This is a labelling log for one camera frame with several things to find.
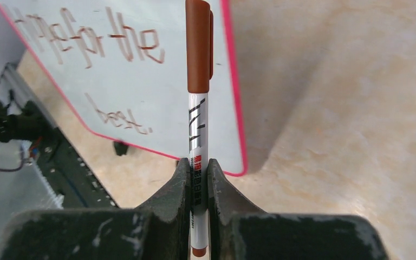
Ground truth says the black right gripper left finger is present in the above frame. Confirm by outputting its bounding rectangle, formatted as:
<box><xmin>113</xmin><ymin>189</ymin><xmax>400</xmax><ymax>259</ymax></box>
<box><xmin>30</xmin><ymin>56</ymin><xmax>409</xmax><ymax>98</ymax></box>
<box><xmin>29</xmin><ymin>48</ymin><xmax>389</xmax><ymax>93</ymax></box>
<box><xmin>0</xmin><ymin>158</ymin><xmax>190</xmax><ymax>259</ymax></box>

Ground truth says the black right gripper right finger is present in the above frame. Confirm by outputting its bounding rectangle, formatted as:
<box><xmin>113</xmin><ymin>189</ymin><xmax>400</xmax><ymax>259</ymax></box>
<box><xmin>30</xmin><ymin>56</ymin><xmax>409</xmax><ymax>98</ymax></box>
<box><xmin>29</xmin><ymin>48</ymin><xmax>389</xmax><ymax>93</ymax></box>
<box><xmin>207</xmin><ymin>159</ymin><xmax>388</xmax><ymax>259</ymax></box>

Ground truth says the white marker pen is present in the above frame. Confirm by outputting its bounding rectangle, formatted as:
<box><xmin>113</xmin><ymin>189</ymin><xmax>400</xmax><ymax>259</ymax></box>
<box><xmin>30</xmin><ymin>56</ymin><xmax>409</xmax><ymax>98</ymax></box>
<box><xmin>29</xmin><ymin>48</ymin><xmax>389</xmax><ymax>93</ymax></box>
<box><xmin>188</xmin><ymin>93</ymin><xmax>209</xmax><ymax>257</ymax></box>

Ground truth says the pink framed whiteboard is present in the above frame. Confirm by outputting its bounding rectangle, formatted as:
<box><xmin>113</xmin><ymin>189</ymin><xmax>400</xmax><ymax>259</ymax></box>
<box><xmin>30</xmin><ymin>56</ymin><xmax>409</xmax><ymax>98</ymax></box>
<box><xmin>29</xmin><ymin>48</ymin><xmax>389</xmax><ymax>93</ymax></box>
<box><xmin>0</xmin><ymin>0</ymin><xmax>249</xmax><ymax>178</ymax></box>

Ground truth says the brown marker cap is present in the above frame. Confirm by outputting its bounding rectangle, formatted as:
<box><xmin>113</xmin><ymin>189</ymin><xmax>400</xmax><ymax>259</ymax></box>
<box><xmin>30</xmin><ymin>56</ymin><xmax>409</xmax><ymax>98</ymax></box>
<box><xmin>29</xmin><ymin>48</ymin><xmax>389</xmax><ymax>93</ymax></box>
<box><xmin>185</xmin><ymin>0</ymin><xmax>213</xmax><ymax>94</ymax></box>

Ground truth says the white cable duct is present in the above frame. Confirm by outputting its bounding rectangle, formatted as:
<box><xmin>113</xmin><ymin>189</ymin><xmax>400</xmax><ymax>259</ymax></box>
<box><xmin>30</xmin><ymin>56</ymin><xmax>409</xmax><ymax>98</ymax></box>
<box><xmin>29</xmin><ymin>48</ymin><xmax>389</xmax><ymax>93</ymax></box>
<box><xmin>20</xmin><ymin>140</ymin><xmax>64</xmax><ymax>209</ymax></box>

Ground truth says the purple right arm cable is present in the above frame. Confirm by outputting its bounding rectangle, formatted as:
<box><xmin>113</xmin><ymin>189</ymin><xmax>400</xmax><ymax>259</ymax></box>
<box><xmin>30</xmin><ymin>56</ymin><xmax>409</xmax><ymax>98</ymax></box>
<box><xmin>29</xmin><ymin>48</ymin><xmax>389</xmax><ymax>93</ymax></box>
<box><xmin>0</xmin><ymin>154</ymin><xmax>28</xmax><ymax>174</ymax></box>

